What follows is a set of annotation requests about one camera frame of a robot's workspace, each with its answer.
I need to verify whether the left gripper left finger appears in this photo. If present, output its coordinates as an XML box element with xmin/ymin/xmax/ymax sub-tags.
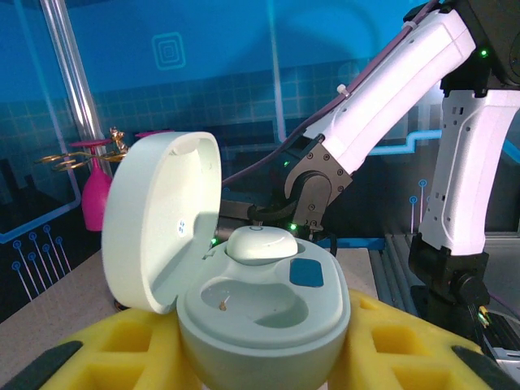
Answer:
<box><xmin>0</xmin><ymin>306</ymin><xmax>206</xmax><ymax>390</ymax></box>

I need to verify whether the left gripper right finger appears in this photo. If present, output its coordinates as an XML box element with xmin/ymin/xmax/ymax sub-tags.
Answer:
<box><xmin>328</xmin><ymin>288</ymin><xmax>520</xmax><ymax>390</ymax></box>

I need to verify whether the white wireless earbud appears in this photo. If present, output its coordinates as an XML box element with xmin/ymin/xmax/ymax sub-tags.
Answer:
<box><xmin>225</xmin><ymin>225</ymin><xmax>300</xmax><ymax>267</ymax></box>

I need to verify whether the white earbud charging case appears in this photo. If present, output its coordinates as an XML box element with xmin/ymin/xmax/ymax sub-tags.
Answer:
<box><xmin>100</xmin><ymin>130</ymin><xmax>353</xmax><ymax>390</ymax></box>

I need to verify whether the blue table edge strip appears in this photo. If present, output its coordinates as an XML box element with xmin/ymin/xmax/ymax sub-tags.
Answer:
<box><xmin>316</xmin><ymin>237</ymin><xmax>386</xmax><ymax>252</ymax></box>

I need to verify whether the aluminium frame rail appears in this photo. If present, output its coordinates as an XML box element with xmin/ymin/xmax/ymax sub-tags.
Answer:
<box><xmin>367</xmin><ymin>233</ymin><xmax>520</xmax><ymax>326</ymax></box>

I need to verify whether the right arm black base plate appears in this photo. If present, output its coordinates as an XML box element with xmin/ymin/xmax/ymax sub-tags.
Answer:
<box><xmin>462</xmin><ymin>306</ymin><xmax>520</xmax><ymax>369</ymax></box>

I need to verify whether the gold wire glass rack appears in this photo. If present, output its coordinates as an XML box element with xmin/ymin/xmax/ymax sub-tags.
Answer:
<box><xmin>34</xmin><ymin>126</ymin><xmax>133</xmax><ymax>174</ymax></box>

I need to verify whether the aluminium frame post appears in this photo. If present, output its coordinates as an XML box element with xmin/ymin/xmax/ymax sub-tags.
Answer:
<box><xmin>40</xmin><ymin>0</ymin><xmax>103</xmax><ymax>163</ymax></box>

